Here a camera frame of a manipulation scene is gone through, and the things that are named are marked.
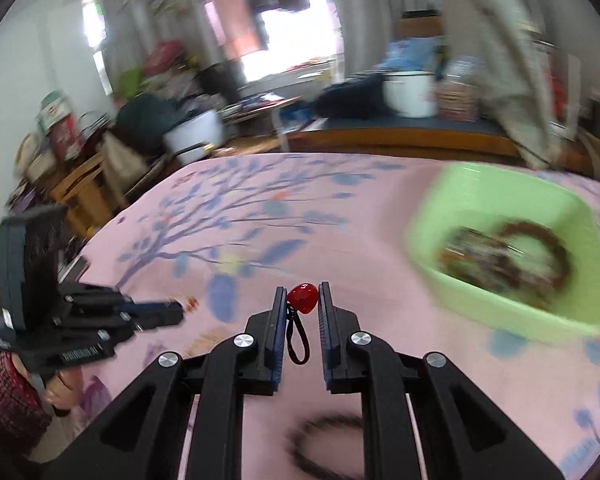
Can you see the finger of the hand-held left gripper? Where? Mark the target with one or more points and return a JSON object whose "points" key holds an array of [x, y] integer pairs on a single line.
{"points": [[155, 315]]}

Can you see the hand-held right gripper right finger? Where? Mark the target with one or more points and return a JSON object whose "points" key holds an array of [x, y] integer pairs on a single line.
{"points": [[325, 330]]}

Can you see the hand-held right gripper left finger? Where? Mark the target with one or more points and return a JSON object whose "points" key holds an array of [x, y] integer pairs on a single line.
{"points": [[280, 330]]}

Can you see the green plastic basket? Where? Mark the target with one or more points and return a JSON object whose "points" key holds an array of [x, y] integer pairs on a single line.
{"points": [[480, 195]]}

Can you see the person's left forearm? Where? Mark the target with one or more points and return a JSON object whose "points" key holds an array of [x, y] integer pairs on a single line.
{"points": [[10, 400]]}

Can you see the person's left hand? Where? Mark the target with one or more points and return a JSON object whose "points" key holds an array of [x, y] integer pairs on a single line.
{"points": [[62, 392]]}

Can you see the wooden chair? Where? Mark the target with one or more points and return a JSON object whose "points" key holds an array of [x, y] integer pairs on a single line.
{"points": [[80, 185]]}

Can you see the pink printed blanket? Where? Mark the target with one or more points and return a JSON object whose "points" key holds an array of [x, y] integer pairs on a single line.
{"points": [[330, 200]]}

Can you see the red canister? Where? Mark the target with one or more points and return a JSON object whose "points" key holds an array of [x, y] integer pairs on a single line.
{"points": [[65, 137]]}

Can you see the beige cloth bag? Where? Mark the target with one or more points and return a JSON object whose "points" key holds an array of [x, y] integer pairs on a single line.
{"points": [[122, 160]]}

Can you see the white pot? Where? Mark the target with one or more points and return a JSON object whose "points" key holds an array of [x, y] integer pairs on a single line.
{"points": [[192, 135]]}

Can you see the dark green bag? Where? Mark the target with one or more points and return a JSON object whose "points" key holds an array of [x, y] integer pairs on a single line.
{"points": [[145, 120]]}

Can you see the wooden desk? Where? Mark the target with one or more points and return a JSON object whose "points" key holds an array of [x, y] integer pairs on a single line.
{"points": [[405, 140]]}

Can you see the low wooden table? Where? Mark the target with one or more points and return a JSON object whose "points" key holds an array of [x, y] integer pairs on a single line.
{"points": [[260, 110]]}

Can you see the black cloth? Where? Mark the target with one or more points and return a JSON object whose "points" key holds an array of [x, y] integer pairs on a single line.
{"points": [[350, 97]]}

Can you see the black bag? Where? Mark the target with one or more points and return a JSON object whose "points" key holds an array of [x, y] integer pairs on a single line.
{"points": [[217, 82]]}

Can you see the white mug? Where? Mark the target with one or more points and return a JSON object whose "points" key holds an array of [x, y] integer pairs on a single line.
{"points": [[410, 95]]}

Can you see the red bag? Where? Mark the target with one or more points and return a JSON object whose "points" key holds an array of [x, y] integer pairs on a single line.
{"points": [[165, 57]]}

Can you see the wicker box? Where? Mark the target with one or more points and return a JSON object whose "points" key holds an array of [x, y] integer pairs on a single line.
{"points": [[457, 102]]}

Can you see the blue plastic bag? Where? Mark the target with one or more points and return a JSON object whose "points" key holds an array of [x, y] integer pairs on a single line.
{"points": [[410, 55]]}

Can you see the pink hanging garment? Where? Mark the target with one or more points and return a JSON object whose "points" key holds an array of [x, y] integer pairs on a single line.
{"points": [[235, 20]]}

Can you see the grey hanging cloth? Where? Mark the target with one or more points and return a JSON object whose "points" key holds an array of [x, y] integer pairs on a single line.
{"points": [[500, 60]]}

